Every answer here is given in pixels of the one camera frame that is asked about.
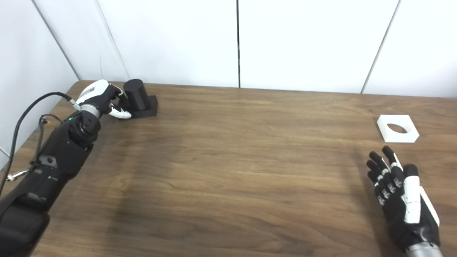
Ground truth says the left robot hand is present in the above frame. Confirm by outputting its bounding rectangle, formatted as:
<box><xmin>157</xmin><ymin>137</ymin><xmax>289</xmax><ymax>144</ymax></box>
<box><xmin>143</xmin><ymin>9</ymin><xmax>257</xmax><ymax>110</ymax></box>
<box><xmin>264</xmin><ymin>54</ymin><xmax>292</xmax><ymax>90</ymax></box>
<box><xmin>76</xmin><ymin>79</ymin><xmax>132</xmax><ymax>119</ymax></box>

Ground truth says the white square piece with hole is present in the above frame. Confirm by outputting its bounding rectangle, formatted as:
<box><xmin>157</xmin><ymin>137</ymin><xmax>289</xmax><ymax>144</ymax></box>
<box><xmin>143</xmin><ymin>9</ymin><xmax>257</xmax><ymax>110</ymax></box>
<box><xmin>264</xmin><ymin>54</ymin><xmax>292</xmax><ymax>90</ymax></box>
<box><xmin>377</xmin><ymin>115</ymin><xmax>420</xmax><ymax>143</ymax></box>

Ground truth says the thin wire with yellow connector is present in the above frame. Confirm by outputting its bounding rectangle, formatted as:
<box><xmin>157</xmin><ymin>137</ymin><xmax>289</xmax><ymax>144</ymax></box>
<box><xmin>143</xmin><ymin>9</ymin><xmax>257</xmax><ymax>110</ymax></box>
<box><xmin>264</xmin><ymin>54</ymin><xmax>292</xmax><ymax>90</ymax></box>
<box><xmin>7</xmin><ymin>114</ymin><xmax>70</xmax><ymax>182</ymax></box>

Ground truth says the black peg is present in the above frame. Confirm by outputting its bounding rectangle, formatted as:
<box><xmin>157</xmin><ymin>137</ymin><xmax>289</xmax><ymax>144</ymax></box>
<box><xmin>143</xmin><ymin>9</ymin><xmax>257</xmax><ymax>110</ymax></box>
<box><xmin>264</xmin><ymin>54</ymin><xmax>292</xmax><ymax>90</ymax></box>
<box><xmin>118</xmin><ymin>79</ymin><xmax>158</xmax><ymax>120</ymax></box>

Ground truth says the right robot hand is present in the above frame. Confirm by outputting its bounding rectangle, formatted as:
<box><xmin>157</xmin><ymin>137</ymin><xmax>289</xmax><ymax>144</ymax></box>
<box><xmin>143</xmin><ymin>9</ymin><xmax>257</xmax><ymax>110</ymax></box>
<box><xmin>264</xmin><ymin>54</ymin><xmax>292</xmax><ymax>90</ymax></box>
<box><xmin>366</xmin><ymin>146</ymin><xmax>440</xmax><ymax>252</ymax></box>

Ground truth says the thick black left wrist cable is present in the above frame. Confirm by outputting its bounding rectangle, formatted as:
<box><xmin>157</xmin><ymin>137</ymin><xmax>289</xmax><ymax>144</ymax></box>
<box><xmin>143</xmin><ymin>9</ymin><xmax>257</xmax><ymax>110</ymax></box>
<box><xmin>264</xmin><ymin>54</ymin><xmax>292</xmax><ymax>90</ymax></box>
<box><xmin>0</xmin><ymin>92</ymin><xmax>81</xmax><ymax>197</ymax></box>

